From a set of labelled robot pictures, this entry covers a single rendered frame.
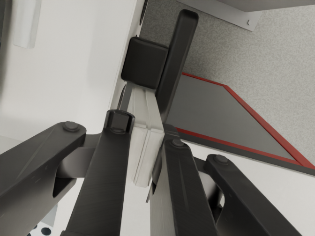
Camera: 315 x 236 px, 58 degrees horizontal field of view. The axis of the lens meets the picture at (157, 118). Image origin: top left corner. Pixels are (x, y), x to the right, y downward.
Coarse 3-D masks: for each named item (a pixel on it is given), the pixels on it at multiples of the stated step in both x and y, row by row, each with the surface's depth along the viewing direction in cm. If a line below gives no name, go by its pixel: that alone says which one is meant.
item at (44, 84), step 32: (64, 0) 23; (96, 0) 23; (64, 32) 24; (0, 64) 25; (32, 64) 25; (64, 64) 25; (0, 96) 26; (32, 96) 26; (64, 96) 26; (0, 128) 27; (32, 128) 27
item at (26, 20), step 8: (24, 0) 22; (32, 0) 22; (40, 0) 23; (24, 8) 22; (32, 8) 22; (16, 16) 22; (24, 16) 22; (32, 16) 22; (16, 24) 23; (24, 24) 23; (32, 24) 23; (16, 32) 23; (24, 32) 23; (32, 32) 23; (16, 40) 23; (24, 40) 23; (32, 40) 23
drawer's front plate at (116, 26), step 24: (120, 0) 15; (144, 0) 20; (120, 24) 15; (96, 48) 15; (120, 48) 15; (96, 72) 16; (120, 72) 17; (96, 96) 16; (96, 120) 17; (72, 192) 18
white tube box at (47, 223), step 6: (54, 210) 37; (48, 216) 36; (54, 216) 37; (42, 222) 35; (48, 222) 35; (36, 228) 35; (42, 228) 36; (48, 228) 37; (30, 234) 37; (36, 234) 36; (42, 234) 36; (48, 234) 36
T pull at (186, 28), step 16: (192, 16) 16; (176, 32) 17; (192, 32) 17; (128, 48) 17; (144, 48) 17; (160, 48) 17; (176, 48) 17; (128, 64) 17; (144, 64) 17; (160, 64) 17; (176, 64) 17; (128, 80) 18; (144, 80) 18; (160, 80) 18; (176, 80) 18; (160, 96) 18; (160, 112) 18
